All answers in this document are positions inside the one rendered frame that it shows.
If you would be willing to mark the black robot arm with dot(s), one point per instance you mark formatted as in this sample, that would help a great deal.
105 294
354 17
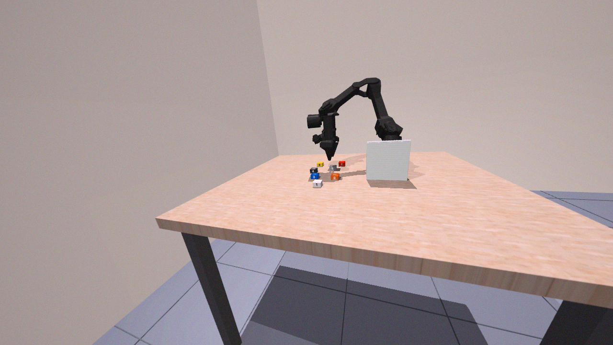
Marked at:
385 127

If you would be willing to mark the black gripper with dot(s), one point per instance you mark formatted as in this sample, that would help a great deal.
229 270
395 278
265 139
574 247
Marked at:
329 144

